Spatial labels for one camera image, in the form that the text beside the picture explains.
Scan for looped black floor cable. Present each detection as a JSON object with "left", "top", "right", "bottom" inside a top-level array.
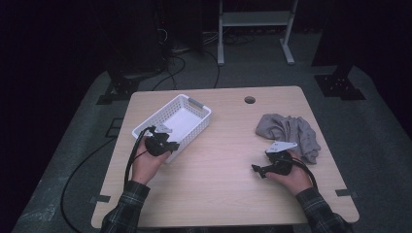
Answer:
[{"left": 151, "top": 54, "right": 188, "bottom": 92}]

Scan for dark tape strip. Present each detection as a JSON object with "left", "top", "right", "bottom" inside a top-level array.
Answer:
[
  {"left": 88, "top": 193, "right": 112, "bottom": 204},
  {"left": 334, "top": 188, "right": 359, "bottom": 199}
]

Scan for person's right hand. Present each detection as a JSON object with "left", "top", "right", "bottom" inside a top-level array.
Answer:
[{"left": 265, "top": 150, "right": 314, "bottom": 197}]

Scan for grey pants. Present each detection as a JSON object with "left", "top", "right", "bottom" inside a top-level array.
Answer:
[{"left": 255, "top": 113, "right": 322, "bottom": 165}]

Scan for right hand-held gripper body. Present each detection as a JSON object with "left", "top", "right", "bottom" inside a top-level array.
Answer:
[{"left": 264, "top": 141, "right": 298, "bottom": 177}]

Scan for bundle of floor cables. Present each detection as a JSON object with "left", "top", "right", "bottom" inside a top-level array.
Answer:
[{"left": 202, "top": 30, "right": 257, "bottom": 47}]

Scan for hand-held gripper black cable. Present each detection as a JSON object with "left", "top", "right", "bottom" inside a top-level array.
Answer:
[
  {"left": 285, "top": 156, "right": 320, "bottom": 192},
  {"left": 123, "top": 125, "right": 156, "bottom": 187}
]

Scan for right hand-held gripper black cable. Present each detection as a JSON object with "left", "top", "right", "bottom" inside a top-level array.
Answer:
[{"left": 285, "top": 156, "right": 320, "bottom": 192}]

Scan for left hand-held gripper black cable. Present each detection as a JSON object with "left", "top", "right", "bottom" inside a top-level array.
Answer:
[{"left": 123, "top": 125, "right": 156, "bottom": 187}]

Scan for dark equipment rack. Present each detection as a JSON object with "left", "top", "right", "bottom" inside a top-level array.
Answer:
[{"left": 105, "top": 0, "right": 205, "bottom": 76}]

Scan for thin black floor cable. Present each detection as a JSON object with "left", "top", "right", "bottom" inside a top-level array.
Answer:
[{"left": 203, "top": 50, "right": 222, "bottom": 89}]

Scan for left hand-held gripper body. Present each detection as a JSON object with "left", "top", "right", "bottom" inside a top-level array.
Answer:
[{"left": 144, "top": 123, "right": 173, "bottom": 157}]

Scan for long black floor cable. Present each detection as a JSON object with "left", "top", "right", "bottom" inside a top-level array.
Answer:
[{"left": 59, "top": 137, "right": 118, "bottom": 233}]

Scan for person's left hand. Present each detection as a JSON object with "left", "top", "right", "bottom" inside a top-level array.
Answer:
[{"left": 130, "top": 138, "right": 171, "bottom": 186}]

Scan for white plastic basket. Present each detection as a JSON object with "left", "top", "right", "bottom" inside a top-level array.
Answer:
[{"left": 131, "top": 93, "right": 213, "bottom": 164}]

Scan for white metal stand frame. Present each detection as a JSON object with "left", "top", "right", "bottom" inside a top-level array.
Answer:
[{"left": 217, "top": 0, "right": 299, "bottom": 67}]

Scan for black stand with base plate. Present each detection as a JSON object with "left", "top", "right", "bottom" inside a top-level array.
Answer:
[
  {"left": 310, "top": 0, "right": 367, "bottom": 101},
  {"left": 95, "top": 69, "right": 144, "bottom": 106}
]

